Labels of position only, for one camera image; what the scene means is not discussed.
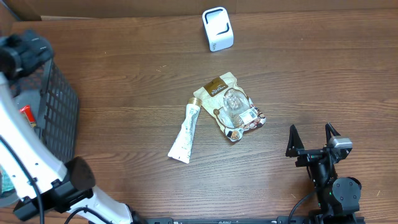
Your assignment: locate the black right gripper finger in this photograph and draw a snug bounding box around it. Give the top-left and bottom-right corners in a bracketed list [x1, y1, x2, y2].
[325, 123, 340, 142]
[285, 124, 305, 156]

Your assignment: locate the beige brown snack pouch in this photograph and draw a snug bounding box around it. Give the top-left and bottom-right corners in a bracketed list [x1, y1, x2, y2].
[193, 72, 266, 142]

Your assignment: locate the white tube with gold cap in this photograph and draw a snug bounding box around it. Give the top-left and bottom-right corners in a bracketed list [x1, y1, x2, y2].
[167, 97, 202, 164]

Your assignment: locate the orange spaghetti packet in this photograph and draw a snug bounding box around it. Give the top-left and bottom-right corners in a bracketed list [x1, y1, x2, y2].
[19, 105, 37, 128]

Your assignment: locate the teal wet wipes packet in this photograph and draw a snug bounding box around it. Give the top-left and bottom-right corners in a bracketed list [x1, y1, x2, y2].
[1, 167, 15, 198]

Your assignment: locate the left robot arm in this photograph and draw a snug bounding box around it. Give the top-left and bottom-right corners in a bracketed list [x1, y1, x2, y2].
[1, 30, 143, 224]

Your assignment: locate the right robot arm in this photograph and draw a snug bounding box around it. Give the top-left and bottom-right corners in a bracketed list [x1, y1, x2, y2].
[285, 123, 366, 224]

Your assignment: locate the white barcode scanner box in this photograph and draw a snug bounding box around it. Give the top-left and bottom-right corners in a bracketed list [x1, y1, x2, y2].
[202, 7, 234, 52]

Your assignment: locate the dark grey plastic basket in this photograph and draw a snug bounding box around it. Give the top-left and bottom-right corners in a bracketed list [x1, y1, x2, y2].
[9, 61, 80, 164]

